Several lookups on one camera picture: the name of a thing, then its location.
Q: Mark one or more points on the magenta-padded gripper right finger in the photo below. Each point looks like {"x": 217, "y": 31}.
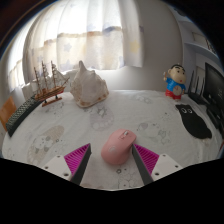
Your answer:
{"x": 151, "y": 161}

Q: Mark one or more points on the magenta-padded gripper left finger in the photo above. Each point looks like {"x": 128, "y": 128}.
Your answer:
{"x": 71, "y": 160}

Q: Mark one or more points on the pink computer mouse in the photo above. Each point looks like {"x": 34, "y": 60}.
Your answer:
{"x": 116, "y": 148}

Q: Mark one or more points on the black cat-shaped mouse pad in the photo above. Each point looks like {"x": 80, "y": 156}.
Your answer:
{"x": 193, "y": 123}

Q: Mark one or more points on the white patterned tablecloth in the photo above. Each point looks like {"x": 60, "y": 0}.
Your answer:
{"x": 73, "y": 130}

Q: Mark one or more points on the dark computer keyboard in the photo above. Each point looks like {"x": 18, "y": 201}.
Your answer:
{"x": 21, "y": 115}

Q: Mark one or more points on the wooden model sailing ship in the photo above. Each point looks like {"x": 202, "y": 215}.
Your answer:
{"x": 50, "y": 91}

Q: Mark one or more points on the large white conch shell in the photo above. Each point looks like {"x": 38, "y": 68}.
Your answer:
{"x": 87, "y": 87}

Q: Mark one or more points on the cartoon boy figurine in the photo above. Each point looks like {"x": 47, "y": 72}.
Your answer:
{"x": 175, "y": 83}

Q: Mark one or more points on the black computer monitor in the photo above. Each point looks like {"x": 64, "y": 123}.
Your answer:
{"x": 215, "y": 90}

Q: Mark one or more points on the white star-print curtain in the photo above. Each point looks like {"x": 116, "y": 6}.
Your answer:
{"x": 83, "y": 36}

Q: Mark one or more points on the white wall shelf unit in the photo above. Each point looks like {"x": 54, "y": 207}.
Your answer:
{"x": 200, "y": 46}

